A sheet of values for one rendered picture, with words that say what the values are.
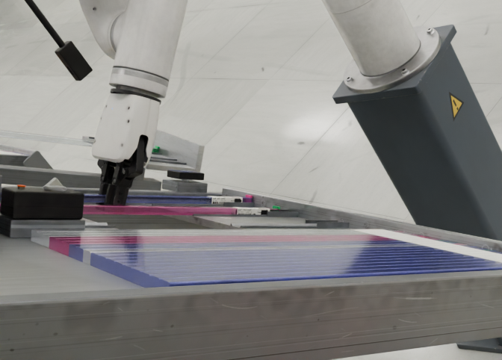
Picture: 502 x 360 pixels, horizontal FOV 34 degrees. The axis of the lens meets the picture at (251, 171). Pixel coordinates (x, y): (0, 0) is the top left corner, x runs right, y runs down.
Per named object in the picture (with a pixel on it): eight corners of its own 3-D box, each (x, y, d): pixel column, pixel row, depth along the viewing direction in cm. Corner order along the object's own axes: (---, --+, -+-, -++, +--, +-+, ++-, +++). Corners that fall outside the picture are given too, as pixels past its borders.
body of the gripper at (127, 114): (98, 81, 123) (81, 155, 123) (132, 82, 115) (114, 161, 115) (141, 94, 128) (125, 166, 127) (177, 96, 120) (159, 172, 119)
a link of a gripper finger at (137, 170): (134, 118, 119) (115, 144, 122) (146, 157, 114) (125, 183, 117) (141, 120, 120) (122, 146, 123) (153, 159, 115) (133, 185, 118)
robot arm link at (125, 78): (101, 66, 123) (96, 87, 122) (130, 66, 116) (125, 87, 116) (149, 82, 128) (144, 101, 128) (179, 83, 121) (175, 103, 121)
